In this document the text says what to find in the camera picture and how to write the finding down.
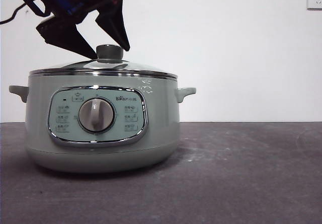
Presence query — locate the glass lid with green knob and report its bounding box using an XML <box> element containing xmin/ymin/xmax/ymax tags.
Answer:
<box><xmin>28</xmin><ymin>44</ymin><xmax>178</xmax><ymax>81</ymax></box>

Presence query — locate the sage green electric cooking pot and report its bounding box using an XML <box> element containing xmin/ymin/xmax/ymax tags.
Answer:
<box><xmin>9</xmin><ymin>70</ymin><xmax>197</xmax><ymax>174</ymax></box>

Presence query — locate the black cable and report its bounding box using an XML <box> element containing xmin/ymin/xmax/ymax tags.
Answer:
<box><xmin>0</xmin><ymin>0</ymin><xmax>49</xmax><ymax>25</ymax></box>

